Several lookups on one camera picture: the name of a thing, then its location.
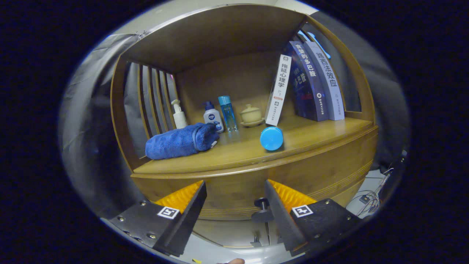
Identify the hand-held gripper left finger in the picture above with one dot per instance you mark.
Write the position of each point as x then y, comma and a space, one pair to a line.
188, 220

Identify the white book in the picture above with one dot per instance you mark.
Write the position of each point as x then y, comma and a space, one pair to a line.
279, 91

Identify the wooden countertop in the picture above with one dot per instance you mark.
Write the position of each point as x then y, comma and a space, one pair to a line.
242, 154

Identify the blue folded towel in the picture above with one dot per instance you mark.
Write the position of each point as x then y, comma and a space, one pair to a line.
176, 143

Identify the dark blue book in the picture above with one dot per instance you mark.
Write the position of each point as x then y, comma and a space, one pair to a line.
309, 88

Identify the white bottle with blue cap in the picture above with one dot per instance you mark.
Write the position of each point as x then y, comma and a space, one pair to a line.
212, 118

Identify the blue and white tube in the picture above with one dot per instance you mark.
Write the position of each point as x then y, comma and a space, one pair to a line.
271, 138

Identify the black power adapter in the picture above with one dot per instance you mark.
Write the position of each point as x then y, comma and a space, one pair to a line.
365, 199

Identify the wooden cabinet door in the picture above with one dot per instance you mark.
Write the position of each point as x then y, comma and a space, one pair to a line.
227, 231
274, 234

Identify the wooden cabinet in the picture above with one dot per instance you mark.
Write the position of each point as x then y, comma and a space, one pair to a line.
227, 33

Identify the beige lidded teacup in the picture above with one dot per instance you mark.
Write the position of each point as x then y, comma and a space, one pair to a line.
251, 115

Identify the lavender book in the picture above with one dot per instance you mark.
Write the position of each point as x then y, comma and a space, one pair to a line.
329, 84

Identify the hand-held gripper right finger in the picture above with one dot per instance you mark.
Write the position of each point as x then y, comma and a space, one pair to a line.
280, 220

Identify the clear blue bottle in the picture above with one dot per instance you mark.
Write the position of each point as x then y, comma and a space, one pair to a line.
228, 113

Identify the white pump bottle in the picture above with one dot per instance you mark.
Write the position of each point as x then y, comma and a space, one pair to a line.
179, 119

